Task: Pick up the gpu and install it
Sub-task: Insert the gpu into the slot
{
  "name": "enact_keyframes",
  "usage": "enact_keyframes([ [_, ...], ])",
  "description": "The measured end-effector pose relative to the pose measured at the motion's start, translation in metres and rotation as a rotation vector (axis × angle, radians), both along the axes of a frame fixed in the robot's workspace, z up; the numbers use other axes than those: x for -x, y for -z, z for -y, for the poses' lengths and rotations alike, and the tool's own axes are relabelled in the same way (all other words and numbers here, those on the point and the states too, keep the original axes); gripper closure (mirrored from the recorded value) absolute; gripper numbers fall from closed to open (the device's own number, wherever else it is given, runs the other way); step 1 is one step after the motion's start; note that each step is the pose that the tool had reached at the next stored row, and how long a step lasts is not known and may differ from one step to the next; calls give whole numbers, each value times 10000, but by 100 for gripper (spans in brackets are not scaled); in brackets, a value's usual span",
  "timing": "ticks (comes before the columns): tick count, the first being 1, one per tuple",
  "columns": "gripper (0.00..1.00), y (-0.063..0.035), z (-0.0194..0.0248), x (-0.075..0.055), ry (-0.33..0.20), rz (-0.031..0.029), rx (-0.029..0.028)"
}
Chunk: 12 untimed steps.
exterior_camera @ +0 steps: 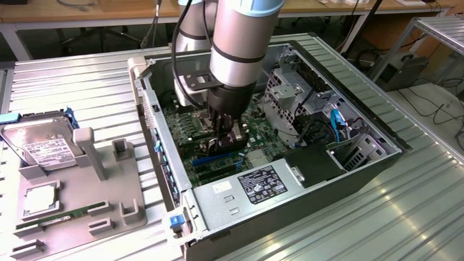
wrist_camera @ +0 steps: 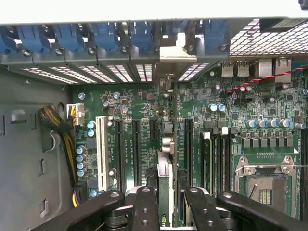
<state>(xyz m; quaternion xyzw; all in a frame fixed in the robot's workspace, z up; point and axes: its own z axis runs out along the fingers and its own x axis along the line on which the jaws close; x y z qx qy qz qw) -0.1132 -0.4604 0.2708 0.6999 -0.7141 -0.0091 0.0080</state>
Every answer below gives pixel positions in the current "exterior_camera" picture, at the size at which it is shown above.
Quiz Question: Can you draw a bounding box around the black plastic shroud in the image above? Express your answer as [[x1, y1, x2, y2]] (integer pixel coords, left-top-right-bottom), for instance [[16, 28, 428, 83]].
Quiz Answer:
[[282, 143, 349, 189]]

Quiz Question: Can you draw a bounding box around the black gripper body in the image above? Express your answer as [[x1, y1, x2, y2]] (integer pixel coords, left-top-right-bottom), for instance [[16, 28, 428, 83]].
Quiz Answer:
[[205, 80, 257, 123]]

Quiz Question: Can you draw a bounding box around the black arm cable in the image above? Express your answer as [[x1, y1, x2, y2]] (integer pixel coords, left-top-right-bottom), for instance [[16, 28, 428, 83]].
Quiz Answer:
[[169, 0, 204, 109]]

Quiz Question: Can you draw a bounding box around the long black expansion slot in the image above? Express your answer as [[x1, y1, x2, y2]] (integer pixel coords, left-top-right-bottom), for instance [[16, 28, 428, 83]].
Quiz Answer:
[[197, 167, 233, 178], [197, 173, 234, 183]]

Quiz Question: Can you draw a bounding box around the black tripod base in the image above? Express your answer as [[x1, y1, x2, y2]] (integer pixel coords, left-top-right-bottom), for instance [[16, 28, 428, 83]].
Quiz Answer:
[[60, 26, 144, 52]]

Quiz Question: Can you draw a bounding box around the CPU chip with metal lid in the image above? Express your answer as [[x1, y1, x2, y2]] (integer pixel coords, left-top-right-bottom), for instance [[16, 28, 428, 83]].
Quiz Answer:
[[21, 187, 60, 216]]

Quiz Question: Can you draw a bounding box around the wooden desk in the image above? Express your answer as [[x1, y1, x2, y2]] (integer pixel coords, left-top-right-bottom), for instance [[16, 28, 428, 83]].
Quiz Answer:
[[0, 0, 452, 62]]

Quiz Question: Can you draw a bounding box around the blue expansion slot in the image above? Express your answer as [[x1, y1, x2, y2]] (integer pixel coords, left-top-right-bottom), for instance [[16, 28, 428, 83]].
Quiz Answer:
[[190, 154, 220, 167]]

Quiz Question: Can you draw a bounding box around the grey parts rack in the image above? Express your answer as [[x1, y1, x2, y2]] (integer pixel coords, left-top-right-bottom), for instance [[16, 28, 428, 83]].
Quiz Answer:
[[9, 127, 148, 259]]

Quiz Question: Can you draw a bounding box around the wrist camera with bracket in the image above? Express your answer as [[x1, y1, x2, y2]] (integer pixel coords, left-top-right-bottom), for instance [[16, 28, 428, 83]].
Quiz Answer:
[[172, 71, 220, 107]]

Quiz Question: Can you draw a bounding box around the blue SATA wire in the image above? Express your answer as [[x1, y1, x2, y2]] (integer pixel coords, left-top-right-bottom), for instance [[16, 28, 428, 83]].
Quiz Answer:
[[329, 108, 344, 143]]

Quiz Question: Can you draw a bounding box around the grey power supply unit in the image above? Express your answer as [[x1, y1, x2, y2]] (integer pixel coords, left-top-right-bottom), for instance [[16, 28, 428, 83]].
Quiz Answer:
[[192, 158, 304, 232]]

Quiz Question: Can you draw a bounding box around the green RAM stick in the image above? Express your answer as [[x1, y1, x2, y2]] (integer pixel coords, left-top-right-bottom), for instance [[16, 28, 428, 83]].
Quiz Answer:
[[14, 204, 92, 230]]

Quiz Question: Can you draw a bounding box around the silver hard disk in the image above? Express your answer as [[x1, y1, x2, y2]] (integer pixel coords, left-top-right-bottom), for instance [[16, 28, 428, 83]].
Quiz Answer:
[[1, 116, 78, 171]]

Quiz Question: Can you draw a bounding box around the grey computer box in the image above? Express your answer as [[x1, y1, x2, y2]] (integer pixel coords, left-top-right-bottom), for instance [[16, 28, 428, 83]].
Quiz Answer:
[[369, 53, 429, 92]]

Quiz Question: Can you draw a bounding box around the metal socket cover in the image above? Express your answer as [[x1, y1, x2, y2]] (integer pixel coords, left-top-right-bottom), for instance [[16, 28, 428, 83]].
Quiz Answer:
[[232, 122, 252, 142]]

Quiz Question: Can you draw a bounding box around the green Dell motherboard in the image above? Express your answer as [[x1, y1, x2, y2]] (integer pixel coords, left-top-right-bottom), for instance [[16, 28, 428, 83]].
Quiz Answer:
[[158, 104, 290, 186]]

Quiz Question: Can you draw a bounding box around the metal disk bay cage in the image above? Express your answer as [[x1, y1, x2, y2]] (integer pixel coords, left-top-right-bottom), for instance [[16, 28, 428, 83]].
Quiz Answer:
[[261, 65, 320, 149]]

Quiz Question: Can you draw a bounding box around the CPU socket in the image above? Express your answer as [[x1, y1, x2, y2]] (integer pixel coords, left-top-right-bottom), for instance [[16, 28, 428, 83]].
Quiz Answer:
[[193, 113, 218, 134]]

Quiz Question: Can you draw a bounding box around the metal slat table frame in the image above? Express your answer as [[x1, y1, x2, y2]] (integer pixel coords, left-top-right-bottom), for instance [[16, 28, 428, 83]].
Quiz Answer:
[[389, 16, 464, 92]]

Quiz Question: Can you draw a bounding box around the open black PC case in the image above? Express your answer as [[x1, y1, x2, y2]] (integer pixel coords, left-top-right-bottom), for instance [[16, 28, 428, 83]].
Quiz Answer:
[[126, 40, 412, 261]]

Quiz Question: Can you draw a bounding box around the silver chipset heatsink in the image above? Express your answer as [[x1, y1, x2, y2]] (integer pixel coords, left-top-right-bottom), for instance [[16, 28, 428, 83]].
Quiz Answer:
[[246, 150, 272, 166]]

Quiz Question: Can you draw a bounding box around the black wire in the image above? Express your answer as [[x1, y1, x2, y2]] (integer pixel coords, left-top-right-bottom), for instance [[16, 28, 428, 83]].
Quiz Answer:
[[293, 86, 317, 130]]

